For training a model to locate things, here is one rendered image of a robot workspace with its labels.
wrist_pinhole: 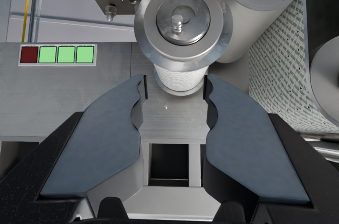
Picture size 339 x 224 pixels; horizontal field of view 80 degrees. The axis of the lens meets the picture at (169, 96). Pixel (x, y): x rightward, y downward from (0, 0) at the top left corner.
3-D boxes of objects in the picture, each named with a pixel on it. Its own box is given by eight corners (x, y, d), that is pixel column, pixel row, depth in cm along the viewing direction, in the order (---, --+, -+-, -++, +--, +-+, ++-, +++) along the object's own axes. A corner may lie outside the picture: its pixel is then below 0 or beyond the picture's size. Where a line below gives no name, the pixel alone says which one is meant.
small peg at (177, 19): (181, 24, 25) (170, 23, 25) (181, 34, 28) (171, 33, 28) (183, 14, 25) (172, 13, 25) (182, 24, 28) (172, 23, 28)
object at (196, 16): (218, 2, 28) (197, 50, 28) (216, 10, 30) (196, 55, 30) (169, -17, 29) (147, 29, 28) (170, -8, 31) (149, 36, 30)
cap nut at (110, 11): (114, 5, 64) (114, 18, 63) (118, 11, 68) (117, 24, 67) (103, 5, 64) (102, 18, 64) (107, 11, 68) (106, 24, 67)
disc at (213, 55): (231, -24, 31) (235, 71, 29) (230, -21, 31) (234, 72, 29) (134, -22, 32) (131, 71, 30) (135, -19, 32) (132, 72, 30)
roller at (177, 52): (222, -18, 30) (224, 58, 28) (202, 48, 55) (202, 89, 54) (144, -16, 30) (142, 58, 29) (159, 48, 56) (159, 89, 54)
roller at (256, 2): (301, -64, 31) (307, 10, 29) (245, 20, 56) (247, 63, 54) (221, -62, 31) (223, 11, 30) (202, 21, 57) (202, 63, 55)
